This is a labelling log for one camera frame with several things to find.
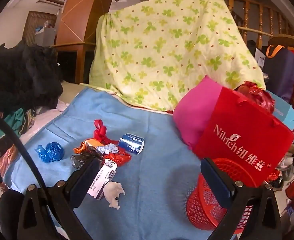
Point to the orange plastic bag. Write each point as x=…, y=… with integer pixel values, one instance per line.
x=80, y=147

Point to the round wooden tabletop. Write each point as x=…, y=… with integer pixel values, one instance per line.
x=286, y=39

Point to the bamboo pole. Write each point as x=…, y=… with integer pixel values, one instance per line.
x=254, y=31

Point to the wooden stair railing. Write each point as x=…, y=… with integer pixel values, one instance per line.
x=259, y=17

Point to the light blue cardboard box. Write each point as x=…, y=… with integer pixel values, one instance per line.
x=284, y=112

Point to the grey box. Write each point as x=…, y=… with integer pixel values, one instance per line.
x=46, y=36

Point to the light blue towel blanket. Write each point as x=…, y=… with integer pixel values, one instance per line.
x=149, y=142

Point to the blue toothpaste box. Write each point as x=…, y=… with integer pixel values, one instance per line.
x=132, y=143

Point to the wooden pillar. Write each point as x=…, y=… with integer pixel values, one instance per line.
x=79, y=12

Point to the brown lattice door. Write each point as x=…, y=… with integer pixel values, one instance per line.
x=29, y=27

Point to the white and blue plastic bag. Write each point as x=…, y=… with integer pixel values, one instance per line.
x=109, y=148

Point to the shiny red plastic bag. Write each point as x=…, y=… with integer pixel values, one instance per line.
x=256, y=92

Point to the navy blue bag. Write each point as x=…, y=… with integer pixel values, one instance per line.
x=279, y=75

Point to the orange medicine box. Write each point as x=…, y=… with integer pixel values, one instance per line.
x=93, y=143

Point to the pink pillow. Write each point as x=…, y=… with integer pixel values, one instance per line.
x=192, y=115

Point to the green clover print quilt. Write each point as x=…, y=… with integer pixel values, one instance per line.
x=162, y=55

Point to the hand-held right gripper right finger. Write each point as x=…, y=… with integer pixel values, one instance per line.
x=217, y=180

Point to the red plastic mesh basket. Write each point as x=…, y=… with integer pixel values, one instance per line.
x=204, y=205

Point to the crumpled white tissue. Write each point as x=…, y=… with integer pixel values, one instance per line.
x=112, y=192

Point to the white and purple medicine box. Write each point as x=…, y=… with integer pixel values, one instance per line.
x=103, y=180

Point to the black plastic bag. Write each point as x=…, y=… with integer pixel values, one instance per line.
x=83, y=158

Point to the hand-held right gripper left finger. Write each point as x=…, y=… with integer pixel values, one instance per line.
x=85, y=177

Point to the black clothing pile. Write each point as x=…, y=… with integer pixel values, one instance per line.
x=22, y=75

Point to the teal cloth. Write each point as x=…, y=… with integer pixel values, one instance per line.
x=14, y=120

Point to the red paper bag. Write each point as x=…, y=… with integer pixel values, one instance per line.
x=236, y=140

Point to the knotted red plastic bag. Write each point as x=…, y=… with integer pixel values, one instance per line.
x=100, y=131

